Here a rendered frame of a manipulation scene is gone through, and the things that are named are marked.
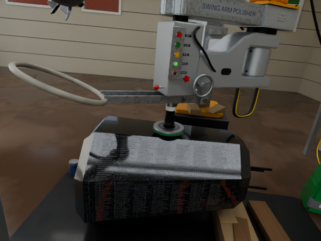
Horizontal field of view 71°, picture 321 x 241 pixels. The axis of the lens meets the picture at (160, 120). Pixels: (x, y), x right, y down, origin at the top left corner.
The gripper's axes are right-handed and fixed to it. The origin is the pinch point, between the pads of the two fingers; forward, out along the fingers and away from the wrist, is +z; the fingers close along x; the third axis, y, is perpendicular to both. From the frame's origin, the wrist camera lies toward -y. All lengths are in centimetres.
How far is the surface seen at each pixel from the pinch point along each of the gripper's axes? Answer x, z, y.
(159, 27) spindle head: 37, -21, -37
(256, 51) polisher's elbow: 82, -39, -89
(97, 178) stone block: 49, 77, -27
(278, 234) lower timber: 154, 73, -125
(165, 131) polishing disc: 63, 35, -54
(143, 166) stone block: 64, 60, -44
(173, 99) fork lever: 60, 14, -51
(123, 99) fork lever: 44, 25, -25
